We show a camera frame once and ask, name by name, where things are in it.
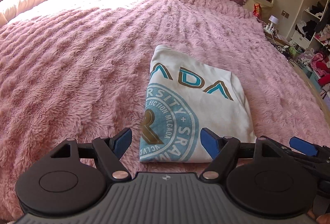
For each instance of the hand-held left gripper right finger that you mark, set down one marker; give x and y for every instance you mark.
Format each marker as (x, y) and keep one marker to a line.
(210, 142)

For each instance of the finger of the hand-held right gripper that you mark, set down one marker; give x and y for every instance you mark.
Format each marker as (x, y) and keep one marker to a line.
(304, 159)
(304, 146)

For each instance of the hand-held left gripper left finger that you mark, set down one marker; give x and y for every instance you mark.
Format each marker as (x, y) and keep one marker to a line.
(123, 141)

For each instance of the white printed sweatshirt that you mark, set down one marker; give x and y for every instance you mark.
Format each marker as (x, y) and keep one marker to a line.
(219, 110)

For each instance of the pile of clothes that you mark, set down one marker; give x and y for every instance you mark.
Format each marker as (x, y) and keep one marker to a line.
(317, 61)

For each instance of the blue storage bin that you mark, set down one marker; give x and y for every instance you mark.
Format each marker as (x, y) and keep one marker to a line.
(315, 82)

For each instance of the pink fluffy blanket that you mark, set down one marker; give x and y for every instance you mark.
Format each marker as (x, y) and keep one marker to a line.
(77, 72)

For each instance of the green basket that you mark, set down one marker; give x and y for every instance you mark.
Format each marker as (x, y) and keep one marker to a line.
(295, 51)

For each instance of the wooden nightstand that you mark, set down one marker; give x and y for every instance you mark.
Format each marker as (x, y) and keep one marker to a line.
(279, 38)

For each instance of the small white lamp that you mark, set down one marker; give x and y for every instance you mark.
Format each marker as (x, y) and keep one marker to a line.
(273, 20)

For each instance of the red snack bag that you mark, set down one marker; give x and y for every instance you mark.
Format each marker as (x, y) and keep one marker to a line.
(257, 10)

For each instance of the cream cabinet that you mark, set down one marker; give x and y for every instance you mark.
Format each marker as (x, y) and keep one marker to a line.
(265, 7)

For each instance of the wall outlet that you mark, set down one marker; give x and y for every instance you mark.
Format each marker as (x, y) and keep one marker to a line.
(285, 14)

